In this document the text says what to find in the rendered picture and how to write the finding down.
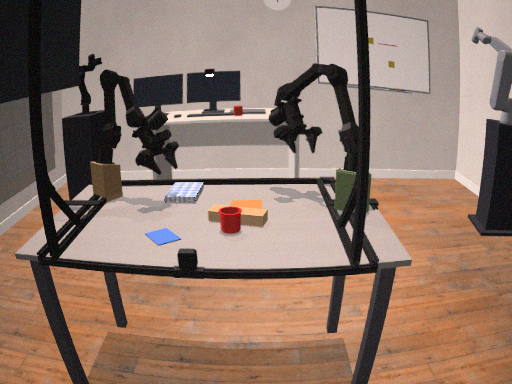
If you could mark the blue flat rectangle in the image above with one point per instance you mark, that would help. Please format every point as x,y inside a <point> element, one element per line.
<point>162,236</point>

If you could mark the blue and white checkered cloth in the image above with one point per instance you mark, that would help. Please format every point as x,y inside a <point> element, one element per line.
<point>184,192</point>

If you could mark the red cup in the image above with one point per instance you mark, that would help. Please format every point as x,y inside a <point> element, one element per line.
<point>230,222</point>

